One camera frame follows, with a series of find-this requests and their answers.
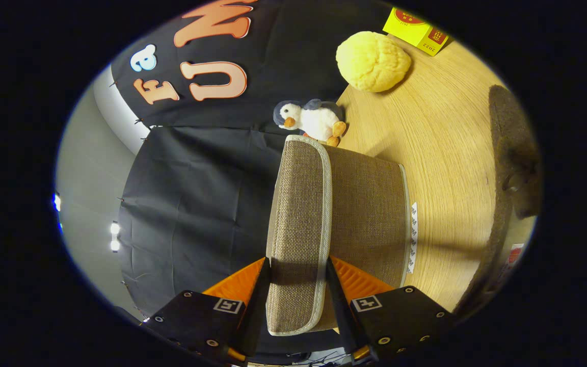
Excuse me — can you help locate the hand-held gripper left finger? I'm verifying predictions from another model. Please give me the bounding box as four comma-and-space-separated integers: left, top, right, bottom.
141, 256, 273, 365

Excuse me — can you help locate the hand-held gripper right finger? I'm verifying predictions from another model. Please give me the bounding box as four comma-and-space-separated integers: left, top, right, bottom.
326, 255, 455, 363

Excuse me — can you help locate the brown fabric storage box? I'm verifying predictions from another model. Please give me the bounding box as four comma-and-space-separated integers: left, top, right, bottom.
265, 135, 412, 337

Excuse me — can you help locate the brown shoe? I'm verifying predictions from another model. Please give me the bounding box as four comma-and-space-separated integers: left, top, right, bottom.
454, 84, 543, 314

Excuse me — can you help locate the white printed tape strip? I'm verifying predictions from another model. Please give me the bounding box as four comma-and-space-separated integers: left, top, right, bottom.
407, 201, 419, 274

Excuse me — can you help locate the penguin plush toy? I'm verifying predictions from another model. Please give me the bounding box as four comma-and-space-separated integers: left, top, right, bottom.
273, 98, 348, 148

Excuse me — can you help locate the yellow round plush bun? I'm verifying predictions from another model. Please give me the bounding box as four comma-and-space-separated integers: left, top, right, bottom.
336, 31, 412, 93

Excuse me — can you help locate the yellow book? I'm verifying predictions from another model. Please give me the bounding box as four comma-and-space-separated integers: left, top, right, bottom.
383, 6, 449, 57

